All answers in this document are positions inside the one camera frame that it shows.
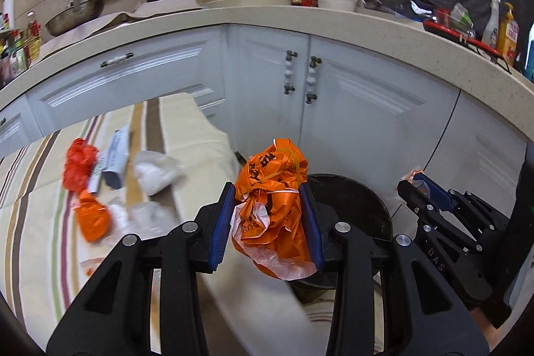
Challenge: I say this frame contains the cabinet door handle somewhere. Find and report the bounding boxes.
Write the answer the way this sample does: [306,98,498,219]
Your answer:
[305,56,322,105]
[283,51,298,95]

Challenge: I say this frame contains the white thin tube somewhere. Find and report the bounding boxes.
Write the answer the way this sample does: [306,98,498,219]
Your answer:
[87,150,107,194]

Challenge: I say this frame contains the small orange plastic bag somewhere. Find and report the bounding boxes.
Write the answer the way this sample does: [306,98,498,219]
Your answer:
[75,190,111,243]

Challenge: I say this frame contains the clear bag with orange bits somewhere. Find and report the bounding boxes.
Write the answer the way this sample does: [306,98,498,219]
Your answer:
[80,257,104,277]

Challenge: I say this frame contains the clear plastic bag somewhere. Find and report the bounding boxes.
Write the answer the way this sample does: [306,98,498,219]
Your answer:
[108,201,178,241]

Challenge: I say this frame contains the red tray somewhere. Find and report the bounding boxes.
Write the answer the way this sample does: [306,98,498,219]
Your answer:
[423,20,511,74]

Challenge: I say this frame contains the white spray bottle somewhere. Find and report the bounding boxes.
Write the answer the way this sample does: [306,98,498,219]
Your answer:
[482,0,501,49]

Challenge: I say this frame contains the striped beige tablecloth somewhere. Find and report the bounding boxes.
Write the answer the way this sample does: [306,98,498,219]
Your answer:
[1,94,334,355]

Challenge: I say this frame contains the white grey tube package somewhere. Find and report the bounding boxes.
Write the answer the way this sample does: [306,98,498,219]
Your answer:
[102,124,129,190]

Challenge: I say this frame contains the drawer handle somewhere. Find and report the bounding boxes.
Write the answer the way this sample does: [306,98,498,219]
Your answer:
[100,52,134,68]

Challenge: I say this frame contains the yellow soap dispenser bottle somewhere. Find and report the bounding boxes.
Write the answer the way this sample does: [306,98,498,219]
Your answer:
[497,2,520,67]

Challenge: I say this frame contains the left cabinet door handle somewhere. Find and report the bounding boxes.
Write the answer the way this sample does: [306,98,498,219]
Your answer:
[283,51,298,95]

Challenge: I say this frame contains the white tissue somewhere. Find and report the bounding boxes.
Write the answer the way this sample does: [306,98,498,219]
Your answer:
[133,151,186,196]

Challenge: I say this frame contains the large orange plastic bag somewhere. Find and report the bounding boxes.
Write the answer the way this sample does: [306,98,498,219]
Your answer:
[230,138,317,281]

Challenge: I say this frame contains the black round trash bin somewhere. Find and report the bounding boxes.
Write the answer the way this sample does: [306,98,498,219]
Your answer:
[290,173,393,305]

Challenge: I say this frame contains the person's right hand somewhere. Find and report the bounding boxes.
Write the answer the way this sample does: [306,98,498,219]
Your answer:
[470,308,504,351]

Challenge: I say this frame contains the steel wok pan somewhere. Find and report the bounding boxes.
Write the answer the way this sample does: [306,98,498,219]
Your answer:
[45,0,106,37]

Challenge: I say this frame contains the red plastic bag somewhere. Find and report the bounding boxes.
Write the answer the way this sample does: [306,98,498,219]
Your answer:
[62,138,99,193]

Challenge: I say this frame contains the condiment rack with bottles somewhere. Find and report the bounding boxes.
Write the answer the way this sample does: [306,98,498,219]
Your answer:
[1,0,42,88]

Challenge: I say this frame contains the right cabinet door handle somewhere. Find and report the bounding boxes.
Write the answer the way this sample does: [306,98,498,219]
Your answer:
[305,56,322,105]

